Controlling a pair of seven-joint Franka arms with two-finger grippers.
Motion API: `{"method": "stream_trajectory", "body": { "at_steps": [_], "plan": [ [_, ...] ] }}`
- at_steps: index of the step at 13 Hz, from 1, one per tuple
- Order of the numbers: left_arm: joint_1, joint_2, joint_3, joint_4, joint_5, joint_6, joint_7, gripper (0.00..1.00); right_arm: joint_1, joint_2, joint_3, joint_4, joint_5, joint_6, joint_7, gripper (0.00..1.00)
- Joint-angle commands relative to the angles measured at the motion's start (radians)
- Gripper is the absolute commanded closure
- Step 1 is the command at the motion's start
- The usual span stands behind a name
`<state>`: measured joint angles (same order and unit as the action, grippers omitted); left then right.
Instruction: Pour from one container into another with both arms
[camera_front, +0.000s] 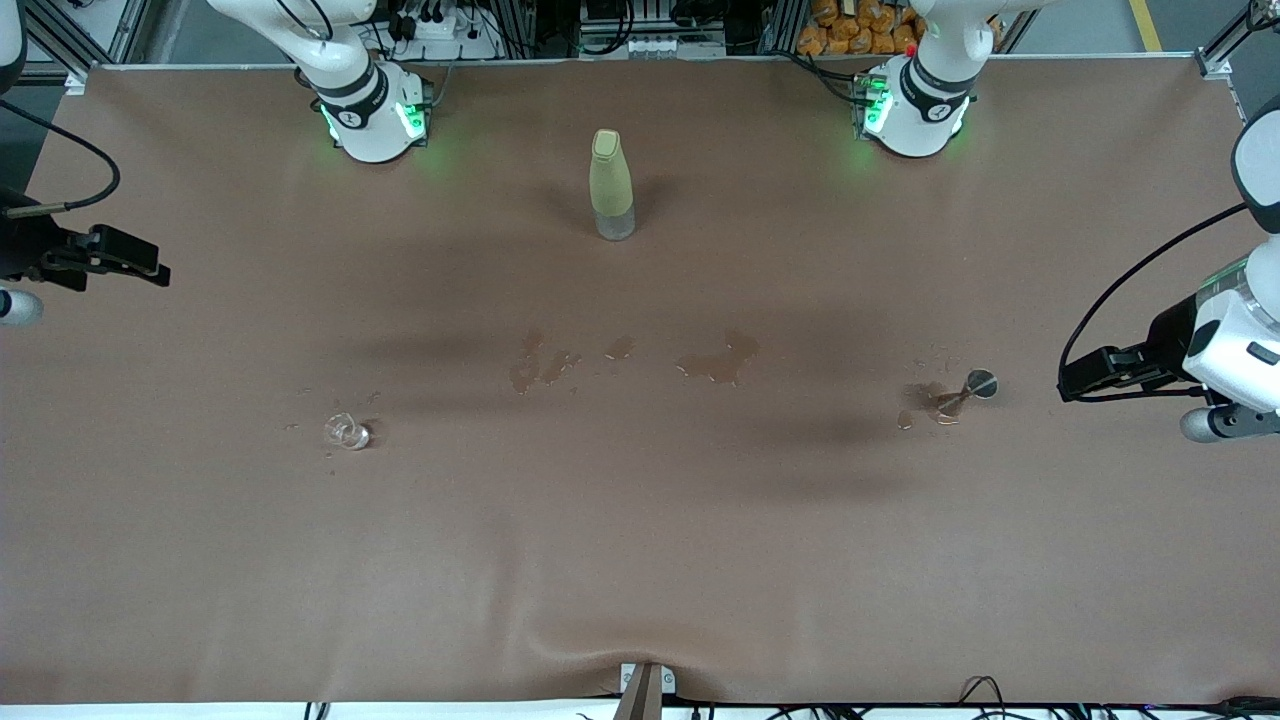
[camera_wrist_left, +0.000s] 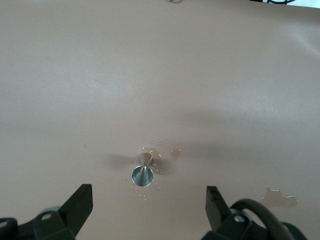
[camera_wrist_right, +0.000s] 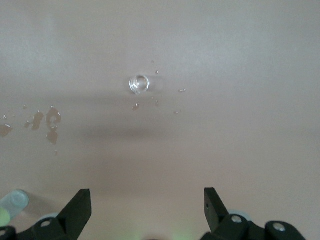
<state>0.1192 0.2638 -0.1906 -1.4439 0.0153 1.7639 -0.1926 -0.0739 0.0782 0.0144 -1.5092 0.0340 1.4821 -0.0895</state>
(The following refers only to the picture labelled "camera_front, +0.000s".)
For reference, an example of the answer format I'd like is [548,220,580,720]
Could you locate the steel jigger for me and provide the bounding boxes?
[930,368,999,426]

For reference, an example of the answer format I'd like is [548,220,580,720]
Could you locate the clear glass cup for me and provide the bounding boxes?
[322,412,373,451]

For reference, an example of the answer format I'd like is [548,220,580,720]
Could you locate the white power strip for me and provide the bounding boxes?
[385,5,501,61]

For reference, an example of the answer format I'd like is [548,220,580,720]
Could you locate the orange snack packs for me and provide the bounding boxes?
[797,0,923,56]

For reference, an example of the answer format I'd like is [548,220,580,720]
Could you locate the brown table mat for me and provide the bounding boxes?
[0,55,1280,706]

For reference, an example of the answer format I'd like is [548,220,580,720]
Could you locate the yellow-green bottle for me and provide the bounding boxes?
[588,128,637,242]

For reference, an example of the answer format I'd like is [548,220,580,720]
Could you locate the metal table clamp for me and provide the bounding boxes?
[620,662,677,720]

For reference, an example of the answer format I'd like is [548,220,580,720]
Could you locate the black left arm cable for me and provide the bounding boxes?
[1058,200,1256,403]

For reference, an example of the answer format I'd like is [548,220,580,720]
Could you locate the aluminium frame strut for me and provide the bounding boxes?
[20,0,151,86]
[1195,0,1280,79]

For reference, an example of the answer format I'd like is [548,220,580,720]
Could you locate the long black cable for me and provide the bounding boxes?
[690,697,1280,720]

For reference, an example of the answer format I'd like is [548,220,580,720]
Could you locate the black base cable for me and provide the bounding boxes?
[775,48,866,106]

